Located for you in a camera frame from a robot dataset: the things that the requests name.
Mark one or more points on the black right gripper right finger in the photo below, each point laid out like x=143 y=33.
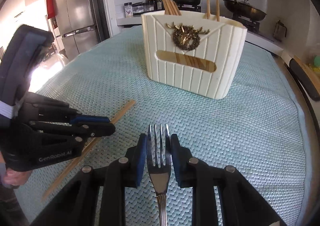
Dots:
x=180 y=159

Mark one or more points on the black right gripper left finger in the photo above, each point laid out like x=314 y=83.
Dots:
x=135 y=167

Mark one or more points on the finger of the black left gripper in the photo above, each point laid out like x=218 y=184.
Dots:
x=91 y=129
x=89 y=119

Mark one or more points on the silver metal fork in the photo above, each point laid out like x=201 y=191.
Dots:
x=159 y=165

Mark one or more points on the wooden chopstick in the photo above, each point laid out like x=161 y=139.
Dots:
x=85 y=151
x=217 y=10

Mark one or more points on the person's left hand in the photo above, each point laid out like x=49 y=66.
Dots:
x=11 y=177

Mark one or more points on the light blue woven mat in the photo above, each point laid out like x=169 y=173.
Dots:
x=259 y=127

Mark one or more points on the stainless steel refrigerator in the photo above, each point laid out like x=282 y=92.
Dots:
x=77 y=26

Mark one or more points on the white ribbed utensil holder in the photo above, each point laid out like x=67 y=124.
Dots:
x=192 y=52

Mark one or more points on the white spice jar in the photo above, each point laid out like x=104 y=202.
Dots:
x=128 y=10

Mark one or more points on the chopstick bundle in holder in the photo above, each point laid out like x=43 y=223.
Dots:
x=171 y=8

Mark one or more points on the black cutting board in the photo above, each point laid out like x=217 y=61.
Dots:
x=296 y=70

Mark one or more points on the wooden cutting board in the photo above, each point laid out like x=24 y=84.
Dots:
x=308 y=78

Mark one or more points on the chopstick upright in holder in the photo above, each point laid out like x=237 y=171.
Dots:
x=208 y=13

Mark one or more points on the bag with yellow green items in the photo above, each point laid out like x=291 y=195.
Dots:
x=314 y=54

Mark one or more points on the black wok with glass lid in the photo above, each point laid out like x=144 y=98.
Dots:
x=242 y=8

